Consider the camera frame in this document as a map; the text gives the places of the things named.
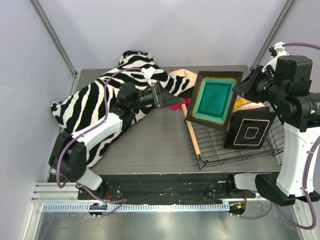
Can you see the teal square plate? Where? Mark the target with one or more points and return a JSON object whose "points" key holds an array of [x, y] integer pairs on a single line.
{"points": [[212, 101]]}

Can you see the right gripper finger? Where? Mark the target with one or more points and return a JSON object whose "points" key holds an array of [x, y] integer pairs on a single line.
{"points": [[257, 73], [243, 88]]}

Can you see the left wooden rack handle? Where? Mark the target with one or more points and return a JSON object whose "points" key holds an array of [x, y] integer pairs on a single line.
{"points": [[191, 130]]}

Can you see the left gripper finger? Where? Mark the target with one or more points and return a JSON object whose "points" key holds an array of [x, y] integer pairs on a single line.
{"points": [[163, 93], [170, 101]]}

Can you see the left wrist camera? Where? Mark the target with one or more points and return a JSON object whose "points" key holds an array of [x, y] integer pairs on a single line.
{"points": [[148, 73]]}

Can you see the beige bucket hat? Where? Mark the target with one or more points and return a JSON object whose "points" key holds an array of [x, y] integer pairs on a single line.
{"points": [[183, 83]]}

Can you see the white slotted cable duct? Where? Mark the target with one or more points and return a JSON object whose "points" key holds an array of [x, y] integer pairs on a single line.
{"points": [[133, 208]]}

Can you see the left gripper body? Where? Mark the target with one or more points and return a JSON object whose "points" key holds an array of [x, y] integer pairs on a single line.
{"points": [[158, 95]]}

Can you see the black wire dish rack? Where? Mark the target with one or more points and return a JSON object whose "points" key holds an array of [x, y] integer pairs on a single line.
{"points": [[213, 153]]}

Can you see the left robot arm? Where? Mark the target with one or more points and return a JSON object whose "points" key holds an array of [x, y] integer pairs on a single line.
{"points": [[69, 154]]}

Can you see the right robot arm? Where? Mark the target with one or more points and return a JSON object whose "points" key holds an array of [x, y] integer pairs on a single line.
{"points": [[294, 181]]}

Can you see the black square plate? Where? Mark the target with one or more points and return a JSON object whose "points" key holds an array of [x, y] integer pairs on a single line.
{"points": [[248, 129]]}

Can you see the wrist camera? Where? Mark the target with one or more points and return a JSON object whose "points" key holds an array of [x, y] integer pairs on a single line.
{"points": [[278, 50], [148, 73]]}

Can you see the yellow dotted plate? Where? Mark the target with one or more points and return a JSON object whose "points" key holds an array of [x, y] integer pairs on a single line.
{"points": [[242, 103]]}

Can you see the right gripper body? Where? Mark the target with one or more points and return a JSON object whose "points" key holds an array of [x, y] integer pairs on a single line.
{"points": [[249, 81]]}

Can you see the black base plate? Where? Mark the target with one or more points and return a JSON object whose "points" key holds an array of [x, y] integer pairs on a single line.
{"points": [[170, 188]]}

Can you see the orange dotted plate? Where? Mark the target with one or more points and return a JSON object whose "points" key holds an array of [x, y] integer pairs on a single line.
{"points": [[255, 106]]}

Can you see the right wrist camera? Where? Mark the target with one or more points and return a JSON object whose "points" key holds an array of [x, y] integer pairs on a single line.
{"points": [[278, 50]]}

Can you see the zebra print blanket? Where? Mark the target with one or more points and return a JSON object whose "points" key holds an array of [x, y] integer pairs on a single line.
{"points": [[88, 105]]}

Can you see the pink cloth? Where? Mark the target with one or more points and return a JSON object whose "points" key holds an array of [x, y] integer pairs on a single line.
{"points": [[185, 101]]}

